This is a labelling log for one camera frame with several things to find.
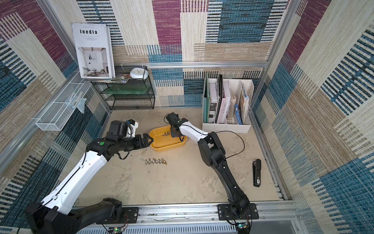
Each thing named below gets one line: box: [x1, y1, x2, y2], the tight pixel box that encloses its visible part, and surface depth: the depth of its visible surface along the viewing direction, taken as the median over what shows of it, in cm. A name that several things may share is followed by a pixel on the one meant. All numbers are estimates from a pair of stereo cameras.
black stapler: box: [252, 158, 262, 188], surface depth 85 cm
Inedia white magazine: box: [71, 22, 116, 80], surface depth 79 cm
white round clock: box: [129, 67, 149, 80], surface depth 91 cm
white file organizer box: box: [201, 78, 255, 134], surface depth 101 cm
